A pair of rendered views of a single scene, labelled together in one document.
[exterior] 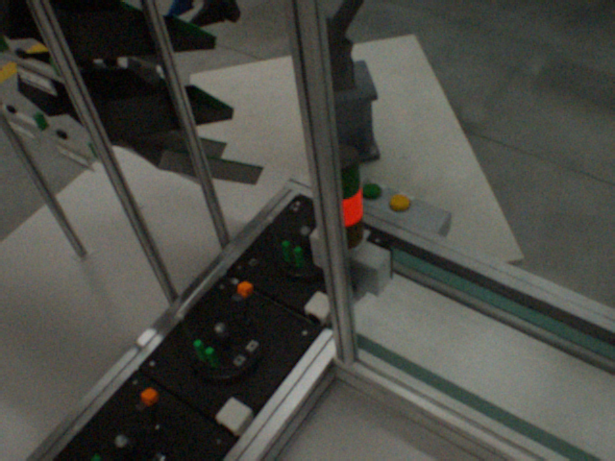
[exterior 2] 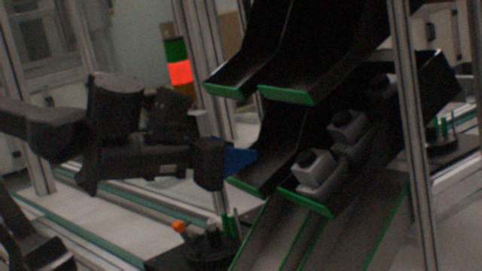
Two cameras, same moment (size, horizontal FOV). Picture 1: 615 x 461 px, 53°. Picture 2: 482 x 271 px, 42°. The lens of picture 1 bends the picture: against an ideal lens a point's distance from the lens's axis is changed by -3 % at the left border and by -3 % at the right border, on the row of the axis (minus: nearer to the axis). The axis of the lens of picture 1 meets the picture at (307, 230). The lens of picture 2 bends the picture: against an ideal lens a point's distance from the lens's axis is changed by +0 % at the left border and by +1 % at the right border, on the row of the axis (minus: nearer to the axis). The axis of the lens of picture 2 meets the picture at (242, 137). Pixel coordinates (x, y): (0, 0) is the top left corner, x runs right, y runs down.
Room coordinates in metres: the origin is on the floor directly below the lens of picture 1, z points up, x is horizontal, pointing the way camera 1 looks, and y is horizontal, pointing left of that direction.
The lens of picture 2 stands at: (1.98, 0.37, 1.53)
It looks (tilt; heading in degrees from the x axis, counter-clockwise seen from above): 15 degrees down; 193
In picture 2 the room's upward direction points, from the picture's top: 11 degrees counter-clockwise
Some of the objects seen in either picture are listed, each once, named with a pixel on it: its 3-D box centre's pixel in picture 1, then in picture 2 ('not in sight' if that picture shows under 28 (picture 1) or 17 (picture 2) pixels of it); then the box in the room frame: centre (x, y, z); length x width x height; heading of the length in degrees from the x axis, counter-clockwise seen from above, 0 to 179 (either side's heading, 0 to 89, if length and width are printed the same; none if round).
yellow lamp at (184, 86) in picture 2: not in sight; (184, 92); (0.59, -0.06, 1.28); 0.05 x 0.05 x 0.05
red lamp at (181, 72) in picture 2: not in sight; (180, 71); (0.59, -0.06, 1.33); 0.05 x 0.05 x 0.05
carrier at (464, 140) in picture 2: not in sight; (430, 130); (0.26, 0.51, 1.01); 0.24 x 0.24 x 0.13; 47
